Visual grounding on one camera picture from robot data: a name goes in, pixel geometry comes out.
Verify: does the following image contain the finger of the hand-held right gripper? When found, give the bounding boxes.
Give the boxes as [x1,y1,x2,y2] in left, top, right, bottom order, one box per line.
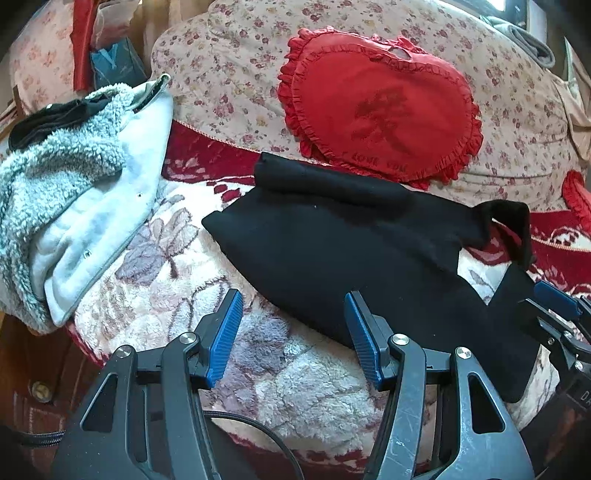
[518,281,591,365]

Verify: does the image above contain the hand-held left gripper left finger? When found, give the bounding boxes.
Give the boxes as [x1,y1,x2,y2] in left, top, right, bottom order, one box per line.
[51,288,259,480]

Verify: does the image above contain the red cloth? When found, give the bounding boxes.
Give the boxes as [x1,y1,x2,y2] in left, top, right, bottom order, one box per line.
[69,0,100,90]

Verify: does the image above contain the white fleece-lined jacket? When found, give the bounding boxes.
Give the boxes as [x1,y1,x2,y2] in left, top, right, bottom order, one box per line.
[0,74,175,335]

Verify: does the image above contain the pink floral quilt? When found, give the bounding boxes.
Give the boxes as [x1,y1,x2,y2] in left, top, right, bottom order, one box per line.
[9,0,591,213]

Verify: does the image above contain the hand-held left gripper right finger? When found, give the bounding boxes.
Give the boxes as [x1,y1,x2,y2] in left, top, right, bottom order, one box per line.
[344,290,536,480]

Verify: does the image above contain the black pants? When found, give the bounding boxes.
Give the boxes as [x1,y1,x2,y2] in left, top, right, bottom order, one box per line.
[202,151,561,403]

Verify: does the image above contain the teal bag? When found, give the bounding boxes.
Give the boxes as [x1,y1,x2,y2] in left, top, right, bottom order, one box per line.
[90,39,148,90]

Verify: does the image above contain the small black cloth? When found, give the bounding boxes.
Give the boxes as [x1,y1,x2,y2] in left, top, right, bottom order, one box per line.
[8,99,109,151]

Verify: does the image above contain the grey cloth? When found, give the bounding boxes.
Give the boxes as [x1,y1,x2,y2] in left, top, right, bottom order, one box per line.
[480,14,557,70]

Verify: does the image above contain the red heart-shaped frilled pillow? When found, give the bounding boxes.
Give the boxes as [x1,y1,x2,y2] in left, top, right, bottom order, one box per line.
[277,27,484,190]

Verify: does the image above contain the red and white floral blanket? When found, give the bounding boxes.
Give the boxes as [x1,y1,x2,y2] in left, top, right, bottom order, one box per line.
[65,120,591,480]

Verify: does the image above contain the beige cloth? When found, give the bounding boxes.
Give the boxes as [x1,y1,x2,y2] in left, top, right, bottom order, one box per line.
[554,76,591,158]

